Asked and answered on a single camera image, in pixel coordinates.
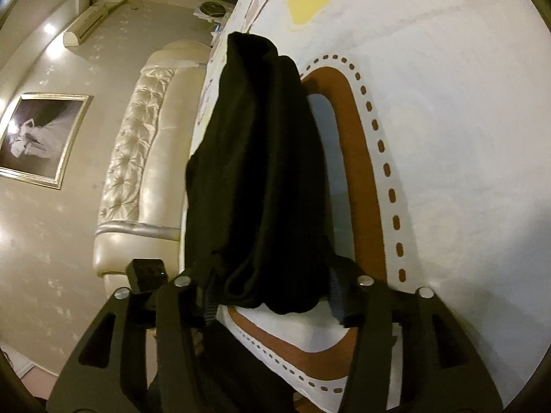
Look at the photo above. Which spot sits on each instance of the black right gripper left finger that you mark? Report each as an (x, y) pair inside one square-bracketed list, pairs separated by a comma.
[(107, 370)]

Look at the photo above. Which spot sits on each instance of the cream tufted leather headboard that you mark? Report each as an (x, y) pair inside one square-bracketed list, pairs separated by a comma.
[(141, 211)]

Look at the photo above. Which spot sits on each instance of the gold framed picture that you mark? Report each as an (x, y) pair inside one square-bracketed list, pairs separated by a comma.
[(38, 134)]

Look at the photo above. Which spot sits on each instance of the black pants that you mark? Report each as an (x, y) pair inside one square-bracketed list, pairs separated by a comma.
[(257, 229)]

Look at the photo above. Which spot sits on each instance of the patterned white bed sheet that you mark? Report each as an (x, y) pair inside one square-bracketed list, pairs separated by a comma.
[(434, 116)]

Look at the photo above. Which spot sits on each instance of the white wall air conditioner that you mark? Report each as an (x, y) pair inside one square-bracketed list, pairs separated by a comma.
[(82, 27)]

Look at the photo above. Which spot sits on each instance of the person's left hand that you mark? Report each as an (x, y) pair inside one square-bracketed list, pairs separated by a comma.
[(197, 337)]

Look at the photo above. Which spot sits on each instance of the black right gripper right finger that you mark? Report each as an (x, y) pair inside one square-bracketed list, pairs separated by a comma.
[(441, 370)]

